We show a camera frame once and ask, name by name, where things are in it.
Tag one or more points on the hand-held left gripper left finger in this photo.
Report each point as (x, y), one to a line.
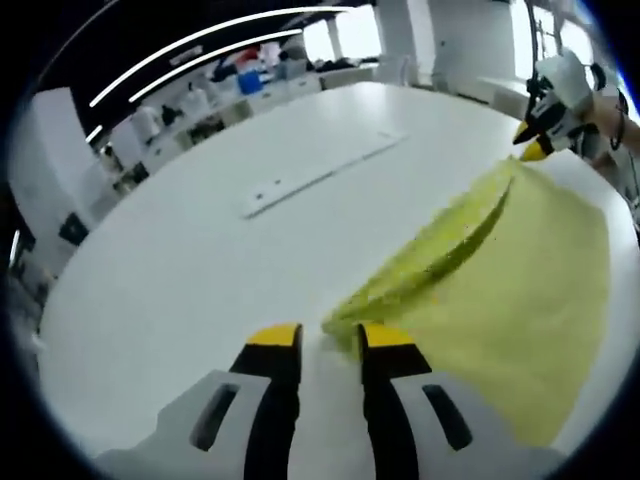
(220, 425)

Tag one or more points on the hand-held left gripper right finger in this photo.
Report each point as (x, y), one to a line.
(450, 425)

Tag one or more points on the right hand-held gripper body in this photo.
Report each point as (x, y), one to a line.
(565, 95)

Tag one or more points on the yellow blue black garment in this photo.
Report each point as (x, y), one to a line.
(525, 300)

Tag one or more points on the black office chair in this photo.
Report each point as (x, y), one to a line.
(74, 229)

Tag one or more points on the blue storage bin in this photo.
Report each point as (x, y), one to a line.
(250, 83)

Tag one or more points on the long ceiling light strip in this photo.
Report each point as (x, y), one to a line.
(210, 57)
(210, 35)

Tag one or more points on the ceiling air vent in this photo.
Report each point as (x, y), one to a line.
(186, 55)

